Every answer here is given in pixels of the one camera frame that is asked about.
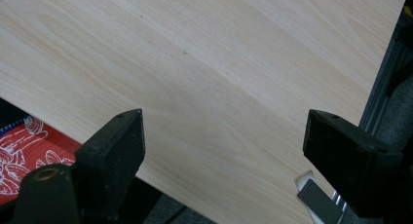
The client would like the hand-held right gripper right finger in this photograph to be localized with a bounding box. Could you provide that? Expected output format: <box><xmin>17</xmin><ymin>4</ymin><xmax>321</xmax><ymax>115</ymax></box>
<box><xmin>302</xmin><ymin>109</ymin><xmax>404</xmax><ymax>218</ymax></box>

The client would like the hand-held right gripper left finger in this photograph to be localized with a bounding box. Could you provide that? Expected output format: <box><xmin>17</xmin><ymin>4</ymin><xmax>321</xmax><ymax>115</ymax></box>
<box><xmin>74</xmin><ymin>108</ymin><xmax>146</xmax><ymax>222</ymax></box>

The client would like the red packet with white print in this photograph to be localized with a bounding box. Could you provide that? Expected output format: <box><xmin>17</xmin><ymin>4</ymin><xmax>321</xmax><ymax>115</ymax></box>
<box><xmin>0</xmin><ymin>115</ymin><xmax>83</xmax><ymax>206</ymax></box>

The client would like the black and yellow object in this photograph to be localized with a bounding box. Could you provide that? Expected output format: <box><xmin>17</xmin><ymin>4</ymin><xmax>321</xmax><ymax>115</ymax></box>
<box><xmin>385</xmin><ymin>2</ymin><xmax>413</xmax><ymax>99</ymax></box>

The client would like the silver metal table bracket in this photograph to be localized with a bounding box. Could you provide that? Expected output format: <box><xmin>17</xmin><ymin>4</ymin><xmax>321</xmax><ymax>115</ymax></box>
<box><xmin>293</xmin><ymin>169</ymin><xmax>349</xmax><ymax>224</ymax></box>

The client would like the grey metal frame rail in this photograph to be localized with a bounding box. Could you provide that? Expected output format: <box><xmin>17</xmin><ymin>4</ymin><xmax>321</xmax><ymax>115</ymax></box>
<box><xmin>357</xmin><ymin>20</ymin><xmax>413</xmax><ymax>136</ymax></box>

